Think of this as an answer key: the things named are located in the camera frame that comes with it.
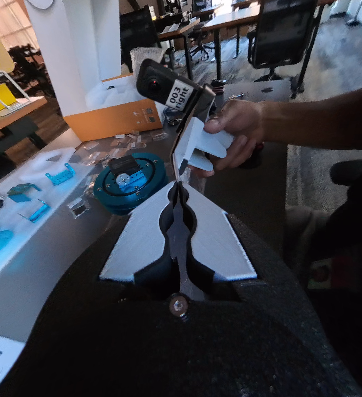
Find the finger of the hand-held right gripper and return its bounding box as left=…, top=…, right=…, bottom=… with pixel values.
left=171, top=117, right=206, bottom=183

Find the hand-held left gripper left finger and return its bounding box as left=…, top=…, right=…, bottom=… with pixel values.
left=100, top=181, right=181, bottom=284

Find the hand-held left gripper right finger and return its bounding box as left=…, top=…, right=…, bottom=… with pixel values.
left=180, top=181, right=257, bottom=283

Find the blue round turntable base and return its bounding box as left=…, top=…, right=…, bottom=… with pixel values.
left=93, top=151, right=170, bottom=216

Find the person's right forearm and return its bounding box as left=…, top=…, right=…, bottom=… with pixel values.
left=260, top=88, right=362, bottom=150

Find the dark grey desk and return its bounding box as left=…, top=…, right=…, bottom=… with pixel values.
left=0, top=82, right=293, bottom=343

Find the person's right hand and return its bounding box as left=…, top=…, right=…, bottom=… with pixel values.
left=189, top=99, right=267, bottom=179

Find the bubble wrap roll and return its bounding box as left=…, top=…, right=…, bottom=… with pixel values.
left=130, top=47, right=165, bottom=75

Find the black mesh office chair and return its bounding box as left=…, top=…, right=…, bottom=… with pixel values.
left=248, top=0, right=319, bottom=83
left=120, top=11, right=163, bottom=73

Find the small black device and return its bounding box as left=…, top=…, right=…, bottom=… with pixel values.
left=210, top=79, right=228, bottom=95

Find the wooden background table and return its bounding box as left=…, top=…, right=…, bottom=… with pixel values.
left=158, top=19, right=200, bottom=79
left=201, top=14, right=262, bottom=79

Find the orange white cardboard box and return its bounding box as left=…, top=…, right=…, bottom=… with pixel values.
left=24, top=0, right=164, bottom=141

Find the pile of small screw bags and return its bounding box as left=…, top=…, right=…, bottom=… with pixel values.
left=73, top=130, right=169, bottom=219

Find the silver closed laptop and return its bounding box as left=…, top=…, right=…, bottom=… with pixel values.
left=224, top=79, right=293, bottom=101

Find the white foam sheet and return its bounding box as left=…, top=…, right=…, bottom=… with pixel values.
left=0, top=155, right=98, bottom=290

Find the wooden side table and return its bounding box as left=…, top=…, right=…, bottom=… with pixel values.
left=0, top=96, right=48, bottom=165

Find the blue perforated U bracket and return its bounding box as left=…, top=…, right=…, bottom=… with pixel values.
left=45, top=163, right=75, bottom=186

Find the blue narrow U bracket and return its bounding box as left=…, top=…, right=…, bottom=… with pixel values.
left=18, top=198, right=51, bottom=223

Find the teal multi-hole bracket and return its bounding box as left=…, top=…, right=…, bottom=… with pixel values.
left=7, top=183, right=41, bottom=203

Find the white foam ring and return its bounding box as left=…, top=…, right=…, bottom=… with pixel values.
left=20, top=147, right=76, bottom=183

